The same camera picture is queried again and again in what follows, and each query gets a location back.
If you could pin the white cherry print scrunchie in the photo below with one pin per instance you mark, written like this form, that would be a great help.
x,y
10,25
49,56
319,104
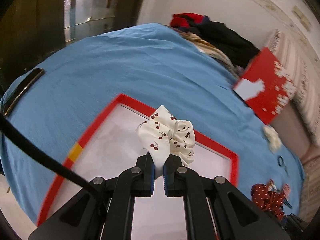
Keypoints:
x,y
162,134

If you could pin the black and red clothes pile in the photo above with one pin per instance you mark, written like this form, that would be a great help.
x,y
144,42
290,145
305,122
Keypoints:
x,y
238,49

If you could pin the black phone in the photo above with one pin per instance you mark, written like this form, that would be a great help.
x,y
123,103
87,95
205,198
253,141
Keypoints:
x,y
20,90

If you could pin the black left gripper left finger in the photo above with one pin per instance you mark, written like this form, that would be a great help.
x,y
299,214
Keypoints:
x,y
102,209

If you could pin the patterned beige cloth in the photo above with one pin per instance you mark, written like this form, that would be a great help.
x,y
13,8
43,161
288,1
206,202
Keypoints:
x,y
210,50

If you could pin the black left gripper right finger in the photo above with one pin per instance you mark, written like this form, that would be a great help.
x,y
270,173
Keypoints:
x,y
214,208

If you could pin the blue bed sheet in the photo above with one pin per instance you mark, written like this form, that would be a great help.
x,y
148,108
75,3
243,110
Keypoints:
x,y
155,65

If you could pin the red polka dot scrunchie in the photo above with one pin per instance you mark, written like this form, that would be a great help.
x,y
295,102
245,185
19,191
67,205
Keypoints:
x,y
271,199

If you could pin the striped pillow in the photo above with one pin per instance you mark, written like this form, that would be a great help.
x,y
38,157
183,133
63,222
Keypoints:
x,y
306,98

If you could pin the cream fluffy scrunchie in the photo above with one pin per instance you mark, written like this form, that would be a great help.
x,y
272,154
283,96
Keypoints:
x,y
274,141

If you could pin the red rimmed white tray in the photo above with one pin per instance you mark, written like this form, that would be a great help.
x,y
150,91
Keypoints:
x,y
111,145

